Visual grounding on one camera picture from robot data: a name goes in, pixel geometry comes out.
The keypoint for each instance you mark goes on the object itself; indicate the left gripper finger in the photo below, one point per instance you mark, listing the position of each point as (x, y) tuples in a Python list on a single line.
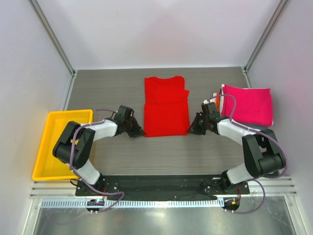
[(136, 126), (134, 133)]

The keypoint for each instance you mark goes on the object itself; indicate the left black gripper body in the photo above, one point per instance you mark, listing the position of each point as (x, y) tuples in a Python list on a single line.
[(127, 123)]

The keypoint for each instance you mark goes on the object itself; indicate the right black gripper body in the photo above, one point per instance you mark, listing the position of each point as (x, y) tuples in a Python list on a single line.
[(200, 124)]

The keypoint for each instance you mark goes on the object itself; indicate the red t shirt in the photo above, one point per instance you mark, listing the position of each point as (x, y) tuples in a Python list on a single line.
[(166, 110)]

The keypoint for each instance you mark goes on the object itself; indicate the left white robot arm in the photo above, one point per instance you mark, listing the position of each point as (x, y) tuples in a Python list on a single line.
[(74, 145)]

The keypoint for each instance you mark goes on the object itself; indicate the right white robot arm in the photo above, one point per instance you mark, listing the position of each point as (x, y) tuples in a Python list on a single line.
[(263, 156)]

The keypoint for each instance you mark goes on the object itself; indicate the folded white t shirt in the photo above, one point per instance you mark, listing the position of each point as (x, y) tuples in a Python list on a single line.
[(220, 106)]

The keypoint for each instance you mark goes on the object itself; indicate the folded orange t shirt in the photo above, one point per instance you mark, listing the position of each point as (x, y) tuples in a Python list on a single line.
[(216, 98)]

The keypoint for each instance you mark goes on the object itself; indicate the folded pink t shirt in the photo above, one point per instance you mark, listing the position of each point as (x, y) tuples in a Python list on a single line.
[(249, 106)]

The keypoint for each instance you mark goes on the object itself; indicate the folded grey-blue t shirt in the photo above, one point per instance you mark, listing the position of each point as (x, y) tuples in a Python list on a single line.
[(259, 128)]

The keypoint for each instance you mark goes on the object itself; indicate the yellow plastic bin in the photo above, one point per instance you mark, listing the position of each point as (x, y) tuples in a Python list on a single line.
[(47, 167)]

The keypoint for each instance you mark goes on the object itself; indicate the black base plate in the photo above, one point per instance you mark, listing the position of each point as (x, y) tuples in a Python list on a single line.
[(169, 187)]

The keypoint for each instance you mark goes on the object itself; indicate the slotted white cable duct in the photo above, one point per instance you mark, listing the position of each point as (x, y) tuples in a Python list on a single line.
[(98, 204)]

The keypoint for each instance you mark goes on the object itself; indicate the right aluminium frame post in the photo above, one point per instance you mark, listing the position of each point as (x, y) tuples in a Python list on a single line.
[(282, 4)]

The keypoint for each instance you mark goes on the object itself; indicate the aluminium frame post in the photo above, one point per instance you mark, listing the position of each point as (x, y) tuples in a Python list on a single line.
[(44, 21), (282, 4)]

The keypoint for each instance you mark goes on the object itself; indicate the left aluminium frame post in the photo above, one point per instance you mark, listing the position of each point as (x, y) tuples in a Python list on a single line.
[(44, 21)]

